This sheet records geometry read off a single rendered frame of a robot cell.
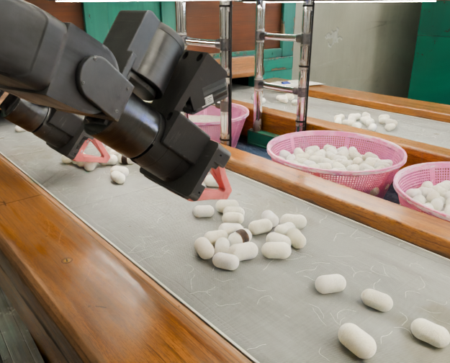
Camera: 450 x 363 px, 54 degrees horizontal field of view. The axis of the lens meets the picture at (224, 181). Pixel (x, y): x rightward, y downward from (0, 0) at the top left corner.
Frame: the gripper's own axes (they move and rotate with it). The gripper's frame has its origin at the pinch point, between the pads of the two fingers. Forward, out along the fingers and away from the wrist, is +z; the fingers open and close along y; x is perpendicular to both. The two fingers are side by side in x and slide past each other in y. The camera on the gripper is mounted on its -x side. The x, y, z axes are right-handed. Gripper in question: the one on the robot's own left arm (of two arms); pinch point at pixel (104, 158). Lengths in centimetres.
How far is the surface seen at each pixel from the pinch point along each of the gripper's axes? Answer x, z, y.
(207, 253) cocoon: 4.7, -4.2, -39.2
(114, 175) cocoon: 2.0, -1.6, -8.6
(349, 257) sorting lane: -3, 7, -50
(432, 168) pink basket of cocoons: -27, 32, -44
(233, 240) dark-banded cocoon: 1.7, -1.1, -39.1
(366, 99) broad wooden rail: -56, 65, -2
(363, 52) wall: -167, 204, 114
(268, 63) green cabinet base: -65, 67, 47
